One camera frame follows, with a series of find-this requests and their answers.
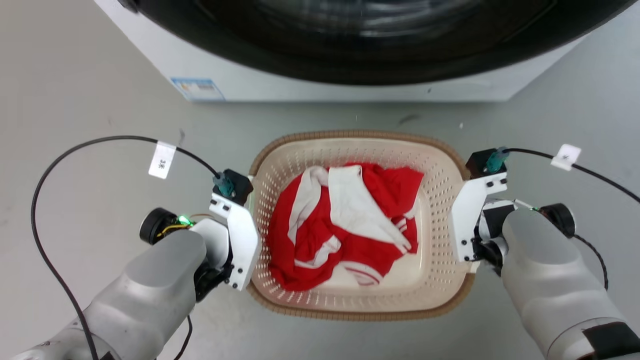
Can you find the red and white garment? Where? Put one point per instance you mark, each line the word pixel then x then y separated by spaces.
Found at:
pixel 320 235

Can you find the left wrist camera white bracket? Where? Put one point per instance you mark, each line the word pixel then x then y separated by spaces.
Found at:
pixel 242 235

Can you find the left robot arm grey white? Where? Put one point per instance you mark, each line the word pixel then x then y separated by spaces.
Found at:
pixel 150 285

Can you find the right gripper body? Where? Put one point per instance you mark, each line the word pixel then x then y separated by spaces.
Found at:
pixel 487 235

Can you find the beige perforated laundry basket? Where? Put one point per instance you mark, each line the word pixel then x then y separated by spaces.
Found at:
pixel 440 210

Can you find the white washing machine body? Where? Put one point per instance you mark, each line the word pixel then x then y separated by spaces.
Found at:
pixel 320 89

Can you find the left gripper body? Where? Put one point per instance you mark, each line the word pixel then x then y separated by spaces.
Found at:
pixel 216 250

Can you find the black round washing machine door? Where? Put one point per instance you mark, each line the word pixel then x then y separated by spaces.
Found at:
pixel 360 50

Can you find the blue energy label sticker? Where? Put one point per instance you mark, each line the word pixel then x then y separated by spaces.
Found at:
pixel 197 89

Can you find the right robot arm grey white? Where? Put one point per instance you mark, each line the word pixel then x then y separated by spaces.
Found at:
pixel 550 280

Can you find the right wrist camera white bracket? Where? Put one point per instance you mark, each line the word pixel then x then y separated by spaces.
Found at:
pixel 467 220

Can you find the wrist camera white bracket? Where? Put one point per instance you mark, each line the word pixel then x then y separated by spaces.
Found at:
pixel 467 220
pixel 242 235

